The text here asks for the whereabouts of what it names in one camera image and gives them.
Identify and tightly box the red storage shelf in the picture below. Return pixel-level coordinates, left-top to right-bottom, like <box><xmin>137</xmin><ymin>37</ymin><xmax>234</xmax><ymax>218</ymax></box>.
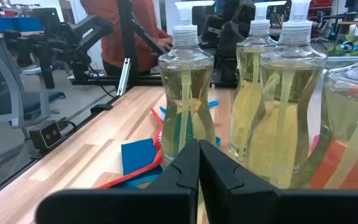
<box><xmin>309</xmin><ymin>0</ymin><xmax>334</xmax><ymax>38</ymax></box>

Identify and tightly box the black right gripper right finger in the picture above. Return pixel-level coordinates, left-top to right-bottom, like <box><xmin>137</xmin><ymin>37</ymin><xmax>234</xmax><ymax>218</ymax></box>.
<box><xmin>199</xmin><ymin>139</ymin><xmax>358</xmax><ymax>224</ymax></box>

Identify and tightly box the blue desk divider panel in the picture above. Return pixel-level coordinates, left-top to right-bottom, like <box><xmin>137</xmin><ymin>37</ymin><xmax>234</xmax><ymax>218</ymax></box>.
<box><xmin>0</xmin><ymin>17</ymin><xmax>45</xmax><ymax>35</ymax></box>

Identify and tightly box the silver aluminium extrusion bar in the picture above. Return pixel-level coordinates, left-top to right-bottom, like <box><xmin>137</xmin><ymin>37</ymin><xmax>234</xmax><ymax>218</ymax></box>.
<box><xmin>116</xmin><ymin>57</ymin><xmax>132</xmax><ymax>96</ymax></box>

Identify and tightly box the red dish brush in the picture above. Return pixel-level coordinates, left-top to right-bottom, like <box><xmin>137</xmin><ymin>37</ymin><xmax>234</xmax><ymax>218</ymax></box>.
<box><xmin>149</xmin><ymin>107</ymin><xmax>165</xmax><ymax>130</ymax></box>
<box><xmin>95</xmin><ymin>129</ymin><xmax>164</xmax><ymax>190</ymax></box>

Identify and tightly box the green potted plant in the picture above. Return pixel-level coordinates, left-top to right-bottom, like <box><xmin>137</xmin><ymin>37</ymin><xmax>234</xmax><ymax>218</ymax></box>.
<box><xmin>326</xmin><ymin>29</ymin><xmax>358</xmax><ymax>57</ymax></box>

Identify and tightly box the black camera cable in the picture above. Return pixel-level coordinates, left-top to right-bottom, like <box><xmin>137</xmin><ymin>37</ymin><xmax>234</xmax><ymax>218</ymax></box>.
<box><xmin>57</xmin><ymin>119</ymin><xmax>78</xmax><ymax>133</ymax></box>

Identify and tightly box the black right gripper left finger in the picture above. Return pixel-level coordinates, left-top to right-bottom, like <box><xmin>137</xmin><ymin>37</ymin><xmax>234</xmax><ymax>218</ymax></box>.
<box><xmin>35</xmin><ymin>139</ymin><xmax>201</xmax><ymax>224</ymax></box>

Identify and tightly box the black plastic clamp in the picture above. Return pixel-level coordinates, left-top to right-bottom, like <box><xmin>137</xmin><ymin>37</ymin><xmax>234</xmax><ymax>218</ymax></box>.
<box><xmin>89</xmin><ymin>103</ymin><xmax>114</xmax><ymax>115</ymax></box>

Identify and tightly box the black depth camera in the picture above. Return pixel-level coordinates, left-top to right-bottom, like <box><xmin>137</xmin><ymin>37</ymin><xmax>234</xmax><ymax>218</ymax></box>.
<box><xmin>29</xmin><ymin>119</ymin><xmax>64</xmax><ymax>152</ymax></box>

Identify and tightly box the clear yellow soap pump bottle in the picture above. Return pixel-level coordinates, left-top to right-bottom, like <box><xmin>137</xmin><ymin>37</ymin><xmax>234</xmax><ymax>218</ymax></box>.
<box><xmin>290</xmin><ymin>23</ymin><xmax>358</xmax><ymax>191</ymax></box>
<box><xmin>228</xmin><ymin>0</ymin><xmax>287</xmax><ymax>162</ymax></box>
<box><xmin>247</xmin><ymin>0</ymin><xmax>328</xmax><ymax>190</ymax></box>
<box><xmin>157</xmin><ymin>0</ymin><xmax>216</xmax><ymax>170</ymax></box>

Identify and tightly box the person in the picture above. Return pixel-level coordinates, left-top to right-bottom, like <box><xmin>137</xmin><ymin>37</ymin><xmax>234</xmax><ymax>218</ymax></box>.
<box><xmin>80</xmin><ymin>0</ymin><xmax>174</xmax><ymax>77</ymax></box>

